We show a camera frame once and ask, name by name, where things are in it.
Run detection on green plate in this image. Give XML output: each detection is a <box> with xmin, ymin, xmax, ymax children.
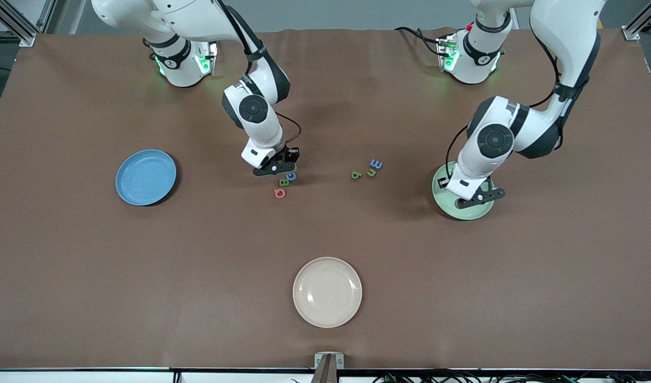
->
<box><xmin>432</xmin><ymin>161</ymin><xmax>496</xmax><ymax>221</ymax></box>

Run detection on blue plate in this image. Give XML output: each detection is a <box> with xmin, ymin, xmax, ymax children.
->
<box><xmin>116</xmin><ymin>149</ymin><xmax>177</xmax><ymax>206</ymax></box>

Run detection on beige plate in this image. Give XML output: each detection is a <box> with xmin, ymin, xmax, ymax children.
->
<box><xmin>293</xmin><ymin>257</ymin><xmax>363</xmax><ymax>329</ymax></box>

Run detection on brown table mat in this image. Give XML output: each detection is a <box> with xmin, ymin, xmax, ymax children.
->
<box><xmin>0</xmin><ymin>28</ymin><xmax>651</xmax><ymax>370</ymax></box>

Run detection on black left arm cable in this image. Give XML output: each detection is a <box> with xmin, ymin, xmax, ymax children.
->
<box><xmin>444</xmin><ymin>21</ymin><xmax>592</xmax><ymax>179</ymax></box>

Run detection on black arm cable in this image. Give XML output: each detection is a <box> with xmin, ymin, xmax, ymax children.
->
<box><xmin>444</xmin><ymin>21</ymin><xmax>592</xmax><ymax>179</ymax></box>
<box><xmin>213</xmin><ymin>0</ymin><xmax>302</xmax><ymax>147</ymax></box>

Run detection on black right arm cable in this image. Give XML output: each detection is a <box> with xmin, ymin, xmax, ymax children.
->
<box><xmin>213</xmin><ymin>0</ymin><xmax>302</xmax><ymax>147</ymax></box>

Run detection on black left base cable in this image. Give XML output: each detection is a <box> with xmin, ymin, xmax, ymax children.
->
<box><xmin>394</xmin><ymin>26</ymin><xmax>449</xmax><ymax>57</ymax></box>

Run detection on tangled black cables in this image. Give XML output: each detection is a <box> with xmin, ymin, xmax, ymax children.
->
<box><xmin>291</xmin><ymin>367</ymin><xmax>651</xmax><ymax>383</ymax></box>

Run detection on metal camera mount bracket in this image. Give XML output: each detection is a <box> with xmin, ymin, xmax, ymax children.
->
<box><xmin>311</xmin><ymin>352</ymin><xmax>345</xmax><ymax>383</ymax></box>

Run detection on aluminium frame profile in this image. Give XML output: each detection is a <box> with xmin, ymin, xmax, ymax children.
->
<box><xmin>0</xmin><ymin>0</ymin><xmax>57</xmax><ymax>47</ymax></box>
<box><xmin>623</xmin><ymin>0</ymin><xmax>651</xmax><ymax>40</ymax></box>

